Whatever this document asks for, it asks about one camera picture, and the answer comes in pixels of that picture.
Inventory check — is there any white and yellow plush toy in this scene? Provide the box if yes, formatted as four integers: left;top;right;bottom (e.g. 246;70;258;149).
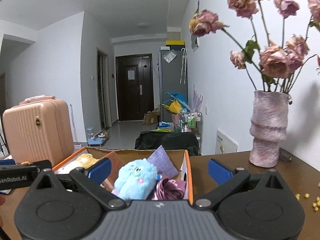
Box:
55;153;98;174

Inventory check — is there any blue fluffy plush toy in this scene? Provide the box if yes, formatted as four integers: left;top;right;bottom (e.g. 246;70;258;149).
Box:
113;158;162;200

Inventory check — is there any purple drawstring cloth bag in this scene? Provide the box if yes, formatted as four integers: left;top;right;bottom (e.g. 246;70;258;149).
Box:
147;145;178;178

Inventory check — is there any blue tissue pack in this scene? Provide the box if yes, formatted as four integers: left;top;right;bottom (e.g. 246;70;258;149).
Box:
0;155;16;166

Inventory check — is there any red cardboard box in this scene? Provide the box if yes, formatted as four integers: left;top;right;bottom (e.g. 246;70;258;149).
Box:
53;147;194;204

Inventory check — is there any black chair back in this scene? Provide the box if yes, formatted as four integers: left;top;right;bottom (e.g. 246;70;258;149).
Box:
135;131;200;156

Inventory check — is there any pink ribbed suitcase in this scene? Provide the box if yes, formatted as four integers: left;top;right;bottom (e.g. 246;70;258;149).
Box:
3;95;74;166

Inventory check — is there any pink satin cloth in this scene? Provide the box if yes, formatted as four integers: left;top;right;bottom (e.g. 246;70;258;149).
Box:
151;177;187;200

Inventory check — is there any metal trolley with bottles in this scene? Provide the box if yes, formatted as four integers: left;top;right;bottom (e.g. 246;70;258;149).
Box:
180;109;203;147

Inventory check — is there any purple textured vase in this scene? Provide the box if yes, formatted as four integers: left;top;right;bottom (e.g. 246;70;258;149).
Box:
249;90;289;168

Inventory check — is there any brown cardboard box on floor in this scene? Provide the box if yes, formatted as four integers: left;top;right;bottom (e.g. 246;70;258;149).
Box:
143;111;160;125

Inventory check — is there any dark brown entrance door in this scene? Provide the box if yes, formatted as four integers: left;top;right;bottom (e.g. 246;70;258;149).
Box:
116;54;154;121

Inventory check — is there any dried pink rose bouquet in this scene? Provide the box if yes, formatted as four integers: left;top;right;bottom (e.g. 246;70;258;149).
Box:
184;0;319;94

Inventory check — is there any grey refrigerator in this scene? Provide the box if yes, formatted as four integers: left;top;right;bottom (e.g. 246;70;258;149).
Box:
158;50;188;122

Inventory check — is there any yellow box on fridge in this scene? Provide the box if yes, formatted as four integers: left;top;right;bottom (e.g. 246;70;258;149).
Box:
165;40;185;46

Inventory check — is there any white board against wall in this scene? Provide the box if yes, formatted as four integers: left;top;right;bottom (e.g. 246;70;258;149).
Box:
215;130;238;154

